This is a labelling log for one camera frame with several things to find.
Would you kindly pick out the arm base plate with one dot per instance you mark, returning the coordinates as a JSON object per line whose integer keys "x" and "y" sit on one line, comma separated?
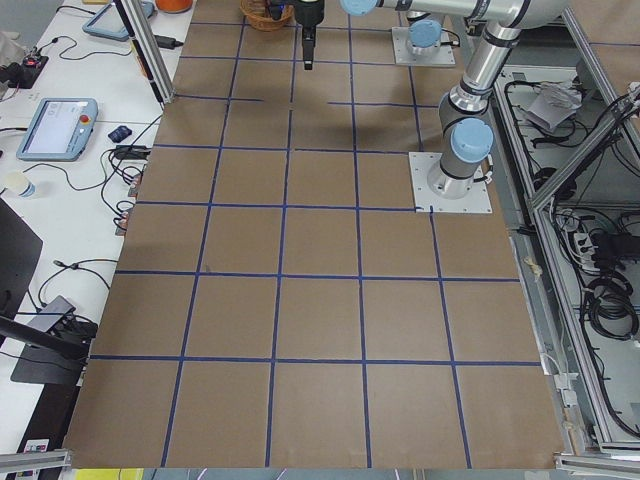
{"x": 439, "y": 55}
{"x": 434, "y": 192}

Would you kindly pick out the far blue teach pendant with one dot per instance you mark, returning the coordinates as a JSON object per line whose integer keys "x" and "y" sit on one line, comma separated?
{"x": 107, "y": 23}

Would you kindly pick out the black power adapter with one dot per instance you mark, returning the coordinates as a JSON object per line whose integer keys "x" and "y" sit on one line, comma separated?
{"x": 166, "y": 42}

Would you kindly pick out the white paper cup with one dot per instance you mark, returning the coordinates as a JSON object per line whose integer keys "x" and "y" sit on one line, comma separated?
{"x": 19, "y": 184}

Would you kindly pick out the blue teach pendant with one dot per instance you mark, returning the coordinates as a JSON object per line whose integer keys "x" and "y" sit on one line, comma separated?
{"x": 107, "y": 23}
{"x": 60, "y": 130}

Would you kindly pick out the near blue teach pendant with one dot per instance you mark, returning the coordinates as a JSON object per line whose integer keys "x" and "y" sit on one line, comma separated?
{"x": 60, "y": 130}

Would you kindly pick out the orange cylinder container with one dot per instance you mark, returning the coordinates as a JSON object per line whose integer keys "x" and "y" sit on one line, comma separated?
{"x": 174, "y": 6}

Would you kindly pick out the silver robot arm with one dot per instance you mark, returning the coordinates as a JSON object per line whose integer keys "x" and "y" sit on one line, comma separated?
{"x": 425, "y": 29}
{"x": 468, "y": 139}

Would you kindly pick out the aluminium frame post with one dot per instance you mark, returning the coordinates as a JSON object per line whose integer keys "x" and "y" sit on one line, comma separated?
{"x": 145, "y": 46}

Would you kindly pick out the small dark blue device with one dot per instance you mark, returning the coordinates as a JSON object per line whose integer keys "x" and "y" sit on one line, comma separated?
{"x": 119, "y": 134}

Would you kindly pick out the brown wicker basket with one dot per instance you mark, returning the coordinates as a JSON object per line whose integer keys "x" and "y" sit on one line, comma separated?
{"x": 259, "y": 17}

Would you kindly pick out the black monitor stand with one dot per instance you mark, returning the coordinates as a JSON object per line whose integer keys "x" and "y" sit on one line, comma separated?
{"x": 56, "y": 342}

